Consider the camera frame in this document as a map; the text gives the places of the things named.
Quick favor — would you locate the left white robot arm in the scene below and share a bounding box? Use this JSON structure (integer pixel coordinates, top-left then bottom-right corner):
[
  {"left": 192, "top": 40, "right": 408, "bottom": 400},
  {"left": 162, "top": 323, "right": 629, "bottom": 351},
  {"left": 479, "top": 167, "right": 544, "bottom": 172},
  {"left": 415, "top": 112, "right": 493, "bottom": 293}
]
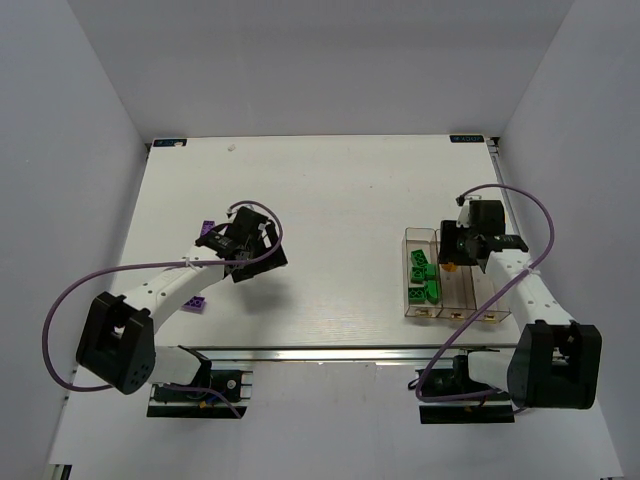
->
[{"left": 76, "top": 201, "right": 287, "bottom": 395}]

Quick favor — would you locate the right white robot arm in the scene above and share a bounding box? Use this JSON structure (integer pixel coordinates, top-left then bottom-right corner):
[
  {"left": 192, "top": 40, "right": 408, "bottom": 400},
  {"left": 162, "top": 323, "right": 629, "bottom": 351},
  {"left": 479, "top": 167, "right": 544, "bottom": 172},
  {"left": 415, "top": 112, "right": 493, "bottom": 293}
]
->
[{"left": 438, "top": 200, "right": 602, "bottom": 409}]

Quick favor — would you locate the middle clear container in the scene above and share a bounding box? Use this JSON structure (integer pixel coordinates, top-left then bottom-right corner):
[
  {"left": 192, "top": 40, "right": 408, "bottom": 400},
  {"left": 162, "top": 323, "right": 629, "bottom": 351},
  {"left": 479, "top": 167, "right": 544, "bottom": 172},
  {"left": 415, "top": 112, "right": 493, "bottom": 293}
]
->
[{"left": 437, "top": 228, "right": 476, "bottom": 321}]

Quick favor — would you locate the purple lego brick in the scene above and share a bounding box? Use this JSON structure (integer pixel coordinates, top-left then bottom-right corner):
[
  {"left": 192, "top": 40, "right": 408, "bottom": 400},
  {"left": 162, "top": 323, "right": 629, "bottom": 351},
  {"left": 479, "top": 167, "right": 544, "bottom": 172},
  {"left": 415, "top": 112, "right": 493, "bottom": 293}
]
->
[
  {"left": 181, "top": 296, "right": 206, "bottom": 314},
  {"left": 199, "top": 220, "right": 216, "bottom": 237}
]

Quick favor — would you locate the aluminium table rail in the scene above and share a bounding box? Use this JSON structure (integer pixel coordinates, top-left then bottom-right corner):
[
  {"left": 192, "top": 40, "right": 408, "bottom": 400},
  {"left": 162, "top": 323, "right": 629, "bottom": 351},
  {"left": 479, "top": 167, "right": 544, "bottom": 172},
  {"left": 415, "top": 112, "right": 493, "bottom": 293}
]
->
[{"left": 92, "top": 347, "right": 521, "bottom": 364}]

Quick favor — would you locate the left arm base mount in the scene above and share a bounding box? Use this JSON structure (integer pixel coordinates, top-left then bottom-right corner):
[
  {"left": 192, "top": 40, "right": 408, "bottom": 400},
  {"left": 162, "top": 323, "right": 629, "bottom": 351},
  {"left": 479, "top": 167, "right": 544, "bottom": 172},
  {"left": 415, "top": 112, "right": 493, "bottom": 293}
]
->
[{"left": 146, "top": 364, "right": 253, "bottom": 420}]

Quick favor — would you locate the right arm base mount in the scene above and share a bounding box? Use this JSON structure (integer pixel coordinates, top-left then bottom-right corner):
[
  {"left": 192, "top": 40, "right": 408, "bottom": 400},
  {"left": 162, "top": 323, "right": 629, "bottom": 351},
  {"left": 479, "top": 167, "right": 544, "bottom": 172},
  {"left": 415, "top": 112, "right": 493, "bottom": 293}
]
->
[{"left": 419, "top": 368, "right": 515, "bottom": 425}]

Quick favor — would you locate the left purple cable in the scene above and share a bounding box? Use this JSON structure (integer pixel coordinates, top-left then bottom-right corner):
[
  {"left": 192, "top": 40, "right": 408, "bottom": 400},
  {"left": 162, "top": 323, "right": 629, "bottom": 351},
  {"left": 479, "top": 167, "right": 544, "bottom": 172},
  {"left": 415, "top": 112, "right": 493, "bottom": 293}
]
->
[{"left": 41, "top": 200, "right": 285, "bottom": 419}]

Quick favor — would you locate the right blue table label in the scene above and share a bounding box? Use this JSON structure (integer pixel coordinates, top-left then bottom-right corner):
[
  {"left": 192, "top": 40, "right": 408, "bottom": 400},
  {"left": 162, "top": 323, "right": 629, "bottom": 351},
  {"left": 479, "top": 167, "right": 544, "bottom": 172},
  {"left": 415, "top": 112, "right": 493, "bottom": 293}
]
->
[{"left": 449, "top": 134, "right": 485, "bottom": 144}]

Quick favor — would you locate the left blue table label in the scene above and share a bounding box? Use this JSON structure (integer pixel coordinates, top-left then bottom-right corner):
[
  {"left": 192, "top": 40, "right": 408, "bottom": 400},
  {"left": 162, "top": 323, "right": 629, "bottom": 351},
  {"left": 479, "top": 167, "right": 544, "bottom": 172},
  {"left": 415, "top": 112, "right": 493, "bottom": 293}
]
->
[{"left": 152, "top": 138, "right": 187, "bottom": 148}]

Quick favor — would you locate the left clear container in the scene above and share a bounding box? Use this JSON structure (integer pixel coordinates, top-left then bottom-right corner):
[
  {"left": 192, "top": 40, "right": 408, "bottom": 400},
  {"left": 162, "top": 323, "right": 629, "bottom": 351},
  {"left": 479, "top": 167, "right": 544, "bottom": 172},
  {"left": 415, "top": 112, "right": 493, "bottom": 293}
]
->
[{"left": 402, "top": 227, "right": 442, "bottom": 319}]

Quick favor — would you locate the green lego brick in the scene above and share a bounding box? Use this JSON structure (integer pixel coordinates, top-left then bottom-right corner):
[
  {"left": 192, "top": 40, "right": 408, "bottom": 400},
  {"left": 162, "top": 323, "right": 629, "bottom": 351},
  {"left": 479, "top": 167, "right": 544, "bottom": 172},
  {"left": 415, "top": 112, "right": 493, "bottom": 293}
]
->
[
  {"left": 410, "top": 267, "right": 426, "bottom": 284},
  {"left": 407, "top": 285, "right": 427, "bottom": 304},
  {"left": 410, "top": 249, "right": 429, "bottom": 268}
]

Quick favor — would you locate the blue table label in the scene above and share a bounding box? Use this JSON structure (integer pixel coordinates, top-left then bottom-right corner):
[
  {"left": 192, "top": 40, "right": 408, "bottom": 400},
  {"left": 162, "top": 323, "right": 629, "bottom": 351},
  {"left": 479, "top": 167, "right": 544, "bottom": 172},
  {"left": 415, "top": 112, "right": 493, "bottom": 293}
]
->
[
  {"left": 152, "top": 138, "right": 187, "bottom": 148},
  {"left": 449, "top": 134, "right": 485, "bottom": 144}
]

